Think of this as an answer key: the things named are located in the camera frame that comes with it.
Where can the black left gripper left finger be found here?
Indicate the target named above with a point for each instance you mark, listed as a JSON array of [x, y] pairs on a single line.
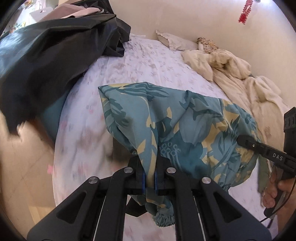
[[95, 210]]

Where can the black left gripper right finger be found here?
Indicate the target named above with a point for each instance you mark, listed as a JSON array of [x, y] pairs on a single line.
[[203, 210]]

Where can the teal yellow floral pants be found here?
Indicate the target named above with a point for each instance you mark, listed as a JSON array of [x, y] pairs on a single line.
[[197, 133]]

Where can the olive green garment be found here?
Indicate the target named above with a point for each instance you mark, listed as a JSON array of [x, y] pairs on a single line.
[[264, 172]]

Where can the white floral bed sheet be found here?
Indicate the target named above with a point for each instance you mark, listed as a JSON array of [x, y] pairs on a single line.
[[85, 148]]

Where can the cream beige comforter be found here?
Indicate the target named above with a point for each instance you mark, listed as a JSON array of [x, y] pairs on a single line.
[[257, 95]]

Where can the red hanging decoration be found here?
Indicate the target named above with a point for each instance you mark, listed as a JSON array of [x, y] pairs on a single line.
[[245, 12]]

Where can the white frilled pillow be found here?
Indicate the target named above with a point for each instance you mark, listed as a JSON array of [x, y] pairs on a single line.
[[175, 43]]

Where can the black plastic sheet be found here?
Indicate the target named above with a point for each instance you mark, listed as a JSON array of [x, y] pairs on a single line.
[[38, 62]]

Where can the pink folded cloth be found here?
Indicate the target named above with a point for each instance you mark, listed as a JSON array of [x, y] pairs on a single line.
[[64, 11]]

